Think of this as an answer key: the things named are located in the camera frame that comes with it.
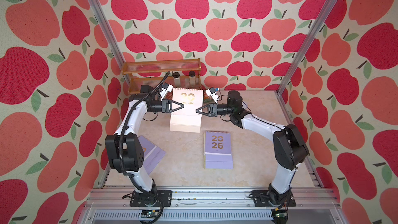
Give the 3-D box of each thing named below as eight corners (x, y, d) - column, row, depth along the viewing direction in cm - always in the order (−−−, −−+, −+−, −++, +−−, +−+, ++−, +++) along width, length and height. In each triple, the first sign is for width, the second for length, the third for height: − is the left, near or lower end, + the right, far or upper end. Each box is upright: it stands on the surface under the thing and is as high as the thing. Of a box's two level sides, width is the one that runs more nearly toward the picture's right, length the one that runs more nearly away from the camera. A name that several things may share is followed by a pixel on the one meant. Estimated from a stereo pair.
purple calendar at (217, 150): (204, 168, 85) (204, 165, 81) (203, 134, 99) (203, 130, 95) (233, 168, 85) (234, 165, 81) (228, 134, 99) (229, 130, 95)
